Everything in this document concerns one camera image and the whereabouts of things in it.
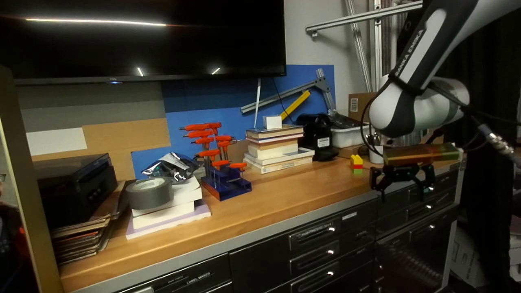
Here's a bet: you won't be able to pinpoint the black metal drawer cabinet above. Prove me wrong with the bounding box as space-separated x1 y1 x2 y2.
63 164 463 293

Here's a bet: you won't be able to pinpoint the stack of books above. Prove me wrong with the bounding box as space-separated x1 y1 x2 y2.
245 125 315 174

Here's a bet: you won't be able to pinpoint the white pen cup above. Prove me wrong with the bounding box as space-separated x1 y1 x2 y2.
370 145 385 164

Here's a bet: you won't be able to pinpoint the black label printer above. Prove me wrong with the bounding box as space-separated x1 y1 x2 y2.
297 114 339 161

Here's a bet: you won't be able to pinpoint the black wall monitor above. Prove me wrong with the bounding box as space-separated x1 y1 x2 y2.
0 0 287 84

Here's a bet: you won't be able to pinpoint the grey duct tape roll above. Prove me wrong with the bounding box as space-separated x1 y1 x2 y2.
126 177 172 210

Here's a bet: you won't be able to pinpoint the black electronics box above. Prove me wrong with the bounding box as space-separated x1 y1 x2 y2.
35 153 118 228

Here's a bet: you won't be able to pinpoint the small white box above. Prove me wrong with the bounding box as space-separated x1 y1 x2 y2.
264 115 282 130

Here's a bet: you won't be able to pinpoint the red handled hex key set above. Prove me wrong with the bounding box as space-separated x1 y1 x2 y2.
185 122 251 200

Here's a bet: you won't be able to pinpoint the cardboard shipping box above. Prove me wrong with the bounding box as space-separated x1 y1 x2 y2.
349 93 375 122

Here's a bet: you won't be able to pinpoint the white foam boards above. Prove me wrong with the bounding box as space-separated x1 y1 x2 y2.
126 177 211 239

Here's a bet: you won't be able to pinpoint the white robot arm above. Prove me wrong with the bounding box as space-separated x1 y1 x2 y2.
370 0 521 164

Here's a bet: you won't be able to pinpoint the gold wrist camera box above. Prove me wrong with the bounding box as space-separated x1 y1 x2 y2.
385 143 463 166

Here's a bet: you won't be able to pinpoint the yellow handled tool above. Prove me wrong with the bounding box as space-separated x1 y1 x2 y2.
281 89 312 120

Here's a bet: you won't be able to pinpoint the white storage bin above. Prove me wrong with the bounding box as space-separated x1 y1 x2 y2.
333 127 364 148

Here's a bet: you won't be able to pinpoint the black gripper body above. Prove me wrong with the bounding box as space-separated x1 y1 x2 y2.
370 163 435 193

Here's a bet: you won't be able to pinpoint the colourful toy brick stack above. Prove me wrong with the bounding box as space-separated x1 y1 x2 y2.
351 154 365 176

